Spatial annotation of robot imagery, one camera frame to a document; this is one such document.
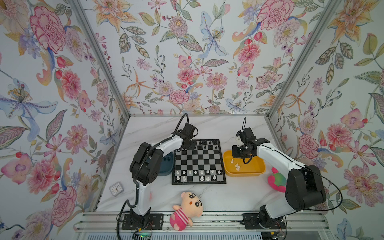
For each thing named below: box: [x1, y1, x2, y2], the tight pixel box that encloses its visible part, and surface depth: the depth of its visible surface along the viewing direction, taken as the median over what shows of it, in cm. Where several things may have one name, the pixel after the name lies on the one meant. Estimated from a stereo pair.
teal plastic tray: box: [158, 151, 174, 176], surface depth 95 cm
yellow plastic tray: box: [223, 150, 266, 177], surface depth 92 cm
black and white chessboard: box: [171, 139, 227, 185], surface depth 92 cm
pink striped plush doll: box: [169, 191, 204, 231], surface depth 73 cm
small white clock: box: [109, 182, 125, 197], surface depth 84 cm
